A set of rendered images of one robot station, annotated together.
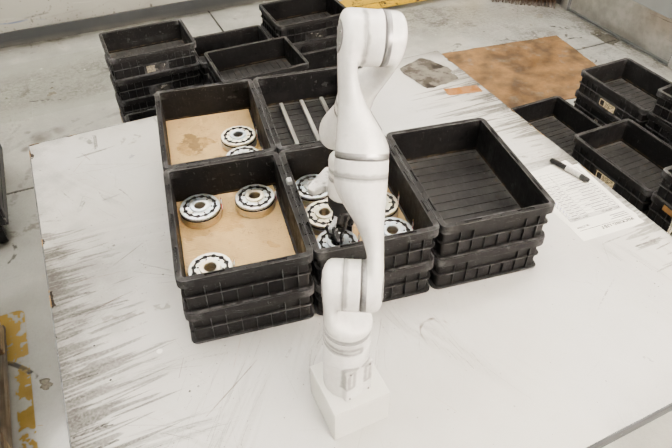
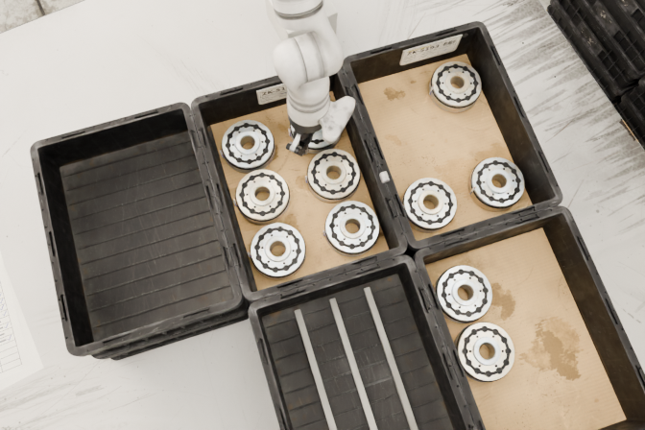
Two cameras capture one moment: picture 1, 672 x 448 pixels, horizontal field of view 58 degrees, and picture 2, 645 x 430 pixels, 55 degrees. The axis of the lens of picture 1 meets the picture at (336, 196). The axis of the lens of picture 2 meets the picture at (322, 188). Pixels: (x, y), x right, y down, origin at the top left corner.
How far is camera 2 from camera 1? 1.53 m
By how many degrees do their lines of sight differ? 67
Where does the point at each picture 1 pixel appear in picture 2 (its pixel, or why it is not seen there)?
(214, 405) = (420, 22)
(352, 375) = not seen: outside the picture
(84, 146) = not seen: outside the picture
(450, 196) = (159, 233)
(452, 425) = (211, 9)
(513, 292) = not seen: hidden behind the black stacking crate
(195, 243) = (487, 138)
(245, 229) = (432, 163)
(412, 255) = (226, 113)
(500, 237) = (113, 146)
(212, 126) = (539, 404)
